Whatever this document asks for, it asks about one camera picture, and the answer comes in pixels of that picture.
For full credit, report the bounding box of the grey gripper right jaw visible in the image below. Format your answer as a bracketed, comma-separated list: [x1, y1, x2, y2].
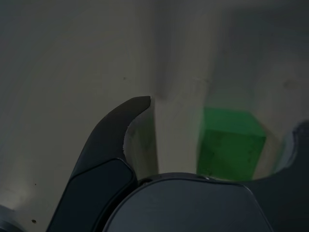
[102, 120, 309, 232]

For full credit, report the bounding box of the green cube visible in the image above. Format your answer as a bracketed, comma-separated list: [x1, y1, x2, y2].
[197, 107, 267, 182]

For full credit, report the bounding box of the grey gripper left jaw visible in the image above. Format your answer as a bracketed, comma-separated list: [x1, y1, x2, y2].
[45, 95, 160, 232]

